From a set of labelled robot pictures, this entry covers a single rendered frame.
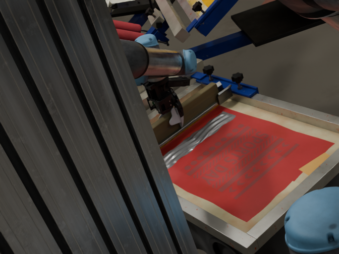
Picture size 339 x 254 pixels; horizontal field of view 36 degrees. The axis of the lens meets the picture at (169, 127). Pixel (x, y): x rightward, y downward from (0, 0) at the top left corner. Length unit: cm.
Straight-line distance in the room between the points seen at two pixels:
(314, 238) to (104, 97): 35
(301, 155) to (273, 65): 259
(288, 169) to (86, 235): 122
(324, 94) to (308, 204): 303
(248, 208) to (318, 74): 255
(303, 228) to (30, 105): 43
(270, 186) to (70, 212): 119
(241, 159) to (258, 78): 241
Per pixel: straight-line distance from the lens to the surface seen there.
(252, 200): 157
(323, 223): 72
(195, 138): 188
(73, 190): 45
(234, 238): 143
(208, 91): 195
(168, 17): 244
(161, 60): 142
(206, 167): 174
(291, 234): 72
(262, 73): 417
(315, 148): 171
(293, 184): 159
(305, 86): 388
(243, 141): 180
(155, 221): 57
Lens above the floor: 200
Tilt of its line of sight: 31 degrees down
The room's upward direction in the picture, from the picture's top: 19 degrees counter-clockwise
